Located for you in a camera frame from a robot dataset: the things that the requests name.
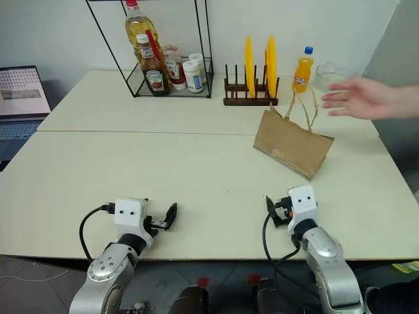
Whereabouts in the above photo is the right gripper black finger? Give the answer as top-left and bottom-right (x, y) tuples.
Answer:
(270, 211), (290, 230)
(264, 195), (280, 216)

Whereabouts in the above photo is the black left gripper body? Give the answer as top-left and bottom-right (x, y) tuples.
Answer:
(143, 215), (167, 237)

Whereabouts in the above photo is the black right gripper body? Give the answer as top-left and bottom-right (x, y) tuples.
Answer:
(274, 196), (293, 219)

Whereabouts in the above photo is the brown paper bag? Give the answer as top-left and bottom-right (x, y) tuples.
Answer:
(252, 92), (336, 181)

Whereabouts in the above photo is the person's bare hand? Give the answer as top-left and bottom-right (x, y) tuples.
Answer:
(321, 77), (394, 121)

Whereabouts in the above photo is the dark rounded shape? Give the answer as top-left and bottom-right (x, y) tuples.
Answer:
(255, 277), (280, 314)
(168, 285), (211, 314)

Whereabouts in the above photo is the dark wooden dish rack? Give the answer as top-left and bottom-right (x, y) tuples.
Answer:
(223, 63), (280, 107)

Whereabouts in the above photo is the glass ketchup bottle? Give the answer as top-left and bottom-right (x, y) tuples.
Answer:
(135, 33), (172, 97)

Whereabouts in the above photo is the white jar with blue label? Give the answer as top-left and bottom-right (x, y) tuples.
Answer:
(188, 52), (208, 84)
(181, 60), (205, 94)

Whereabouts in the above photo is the orange soda bottle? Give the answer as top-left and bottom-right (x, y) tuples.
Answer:
(291, 46), (315, 96)

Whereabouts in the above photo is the red squeeze sauce bottle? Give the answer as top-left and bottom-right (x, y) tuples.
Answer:
(162, 44), (189, 92)

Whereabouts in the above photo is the yellow green packet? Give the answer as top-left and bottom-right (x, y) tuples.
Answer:
(390, 261), (419, 274)

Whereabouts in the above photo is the clear glass bowl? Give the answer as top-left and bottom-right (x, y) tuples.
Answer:
(314, 61), (359, 94)

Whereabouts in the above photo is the yellow plate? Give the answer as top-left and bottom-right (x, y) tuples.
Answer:
(245, 35), (257, 99)
(264, 35), (278, 99)

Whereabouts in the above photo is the open laptop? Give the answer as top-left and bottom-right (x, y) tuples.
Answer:
(0, 65), (53, 173)

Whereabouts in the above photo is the large cooking oil bottle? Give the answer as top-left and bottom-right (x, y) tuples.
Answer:
(124, 0), (165, 68)

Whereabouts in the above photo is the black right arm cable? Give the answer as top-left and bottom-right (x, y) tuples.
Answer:
(262, 212), (306, 309)

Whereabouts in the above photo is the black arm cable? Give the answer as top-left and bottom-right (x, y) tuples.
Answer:
(79, 203), (116, 263)
(262, 212), (306, 309)

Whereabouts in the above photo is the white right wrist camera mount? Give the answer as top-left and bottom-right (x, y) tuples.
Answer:
(287, 184), (319, 227)

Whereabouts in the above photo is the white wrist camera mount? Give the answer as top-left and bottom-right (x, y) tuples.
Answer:
(113, 198), (147, 230)
(287, 184), (319, 227)

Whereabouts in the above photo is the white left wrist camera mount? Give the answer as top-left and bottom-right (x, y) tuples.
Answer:
(113, 198), (147, 230)

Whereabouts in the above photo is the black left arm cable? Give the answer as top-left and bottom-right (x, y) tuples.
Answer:
(79, 203), (116, 263)

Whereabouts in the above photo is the black wire shelf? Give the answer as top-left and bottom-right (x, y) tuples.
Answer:
(85, 0), (215, 99)

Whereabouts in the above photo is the thin white floor cable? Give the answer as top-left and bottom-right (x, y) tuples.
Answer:
(0, 260), (71, 283)

